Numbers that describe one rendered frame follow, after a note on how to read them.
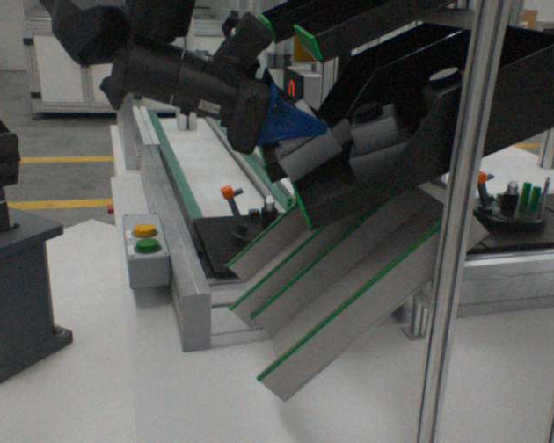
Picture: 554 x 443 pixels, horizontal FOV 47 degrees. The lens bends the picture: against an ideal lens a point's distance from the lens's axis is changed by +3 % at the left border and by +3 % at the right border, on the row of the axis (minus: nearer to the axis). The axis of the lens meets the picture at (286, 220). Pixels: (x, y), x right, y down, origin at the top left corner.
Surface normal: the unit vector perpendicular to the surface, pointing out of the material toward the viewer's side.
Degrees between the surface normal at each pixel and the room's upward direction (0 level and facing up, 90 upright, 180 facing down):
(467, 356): 0
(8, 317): 90
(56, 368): 0
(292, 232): 90
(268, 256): 90
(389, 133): 97
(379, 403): 0
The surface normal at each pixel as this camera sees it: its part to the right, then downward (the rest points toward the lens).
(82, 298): 0.04, -0.93
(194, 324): 0.28, 0.36
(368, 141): -0.15, 0.47
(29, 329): 0.86, 0.22
